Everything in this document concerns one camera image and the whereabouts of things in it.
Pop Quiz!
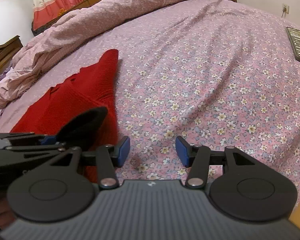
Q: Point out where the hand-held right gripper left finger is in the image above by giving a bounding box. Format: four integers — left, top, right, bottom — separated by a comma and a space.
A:
49, 136, 130, 189

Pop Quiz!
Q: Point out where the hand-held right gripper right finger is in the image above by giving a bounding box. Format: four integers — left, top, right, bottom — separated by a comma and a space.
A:
175, 136, 257, 188

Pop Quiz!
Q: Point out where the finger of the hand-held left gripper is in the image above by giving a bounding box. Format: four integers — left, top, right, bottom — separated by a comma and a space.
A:
0, 144, 67, 159
0, 132, 57, 145

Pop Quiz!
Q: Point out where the red knitted sweater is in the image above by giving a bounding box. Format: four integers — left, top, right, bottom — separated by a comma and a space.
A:
10, 49, 120, 183

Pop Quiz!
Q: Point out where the person's left hand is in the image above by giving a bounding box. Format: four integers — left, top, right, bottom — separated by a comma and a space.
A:
0, 200, 17, 230

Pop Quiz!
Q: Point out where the purple floral bed sheet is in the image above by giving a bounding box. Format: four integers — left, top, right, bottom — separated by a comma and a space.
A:
0, 0, 300, 205

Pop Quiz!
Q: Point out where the dark wooden headboard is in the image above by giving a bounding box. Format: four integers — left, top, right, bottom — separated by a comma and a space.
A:
0, 35, 24, 82

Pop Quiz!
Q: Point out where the purple crumpled quilt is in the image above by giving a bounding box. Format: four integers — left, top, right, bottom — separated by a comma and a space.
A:
0, 0, 208, 109

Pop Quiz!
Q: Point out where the wooden window sill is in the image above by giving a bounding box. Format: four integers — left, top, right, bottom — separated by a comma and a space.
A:
31, 0, 140, 37

